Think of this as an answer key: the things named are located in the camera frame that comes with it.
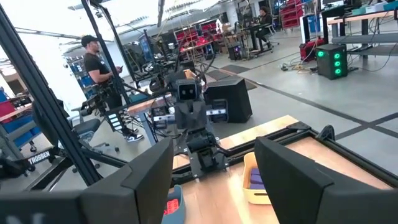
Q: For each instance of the purple block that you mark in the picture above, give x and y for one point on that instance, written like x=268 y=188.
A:
x=257 y=186
x=256 y=179
x=255 y=171

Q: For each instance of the orange studded block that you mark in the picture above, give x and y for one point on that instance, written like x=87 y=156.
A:
x=171 y=207

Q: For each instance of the person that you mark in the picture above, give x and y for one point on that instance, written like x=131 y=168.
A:
x=265 y=20
x=96 y=67

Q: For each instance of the black bracket with arch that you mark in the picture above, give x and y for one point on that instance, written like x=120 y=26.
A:
x=326 y=126

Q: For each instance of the black office chair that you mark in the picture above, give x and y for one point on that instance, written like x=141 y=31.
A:
x=87 y=127

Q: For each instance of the yellow plastic bin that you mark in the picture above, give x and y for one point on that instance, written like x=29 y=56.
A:
x=253 y=197

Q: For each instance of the black computer tower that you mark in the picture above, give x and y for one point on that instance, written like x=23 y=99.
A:
x=233 y=99

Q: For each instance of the red plastic crate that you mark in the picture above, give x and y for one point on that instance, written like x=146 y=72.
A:
x=6 y=109

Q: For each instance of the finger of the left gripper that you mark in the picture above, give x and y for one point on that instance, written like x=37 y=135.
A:
x=183 y=116
x=199 y=115

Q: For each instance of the blue lit monitor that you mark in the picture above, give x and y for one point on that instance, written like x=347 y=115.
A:
x=146 y=48

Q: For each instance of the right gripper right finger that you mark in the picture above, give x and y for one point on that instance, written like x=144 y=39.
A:
x=311 y=199

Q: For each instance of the wooden top workbench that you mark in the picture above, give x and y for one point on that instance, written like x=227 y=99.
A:
x=363 y=17

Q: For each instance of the wooden top table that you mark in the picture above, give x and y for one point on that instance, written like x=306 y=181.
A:
x=146 y=105

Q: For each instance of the blue plastic crate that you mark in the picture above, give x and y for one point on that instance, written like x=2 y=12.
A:
x=18 y=130

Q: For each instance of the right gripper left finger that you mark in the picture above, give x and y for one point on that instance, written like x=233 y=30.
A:
x=109 y=205

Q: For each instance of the dark blue plastic bin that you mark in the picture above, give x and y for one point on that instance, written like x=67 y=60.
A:
x=180 y=211

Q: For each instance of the black computer green lights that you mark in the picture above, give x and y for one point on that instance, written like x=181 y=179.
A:
x=326 y=62

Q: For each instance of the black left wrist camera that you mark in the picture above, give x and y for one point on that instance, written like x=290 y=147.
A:
x=188 y=90

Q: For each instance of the red tool box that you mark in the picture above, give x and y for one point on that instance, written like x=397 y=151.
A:
x=311 y=49

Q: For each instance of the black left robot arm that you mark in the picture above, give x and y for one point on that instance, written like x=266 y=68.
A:
x=200 y=144

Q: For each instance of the red bin shelf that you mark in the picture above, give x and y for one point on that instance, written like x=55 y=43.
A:
x=290 y=14
x=189 y=34

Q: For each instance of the neighbour station robot arm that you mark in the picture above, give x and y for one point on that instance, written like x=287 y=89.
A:
x=38 y=157
x=93 y=104

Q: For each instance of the black floor mat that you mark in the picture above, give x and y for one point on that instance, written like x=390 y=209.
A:
x=230 y=70

